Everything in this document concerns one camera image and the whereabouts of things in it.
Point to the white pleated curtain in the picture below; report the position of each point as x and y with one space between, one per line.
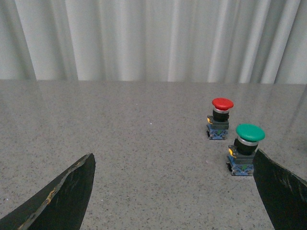
235 41

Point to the green mushroom push button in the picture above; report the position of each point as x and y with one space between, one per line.
242 152

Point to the red mushroom push button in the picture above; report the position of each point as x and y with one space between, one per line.
217 123

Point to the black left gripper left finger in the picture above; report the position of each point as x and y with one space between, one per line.
60 205

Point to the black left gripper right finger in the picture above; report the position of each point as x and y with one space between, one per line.
283 193

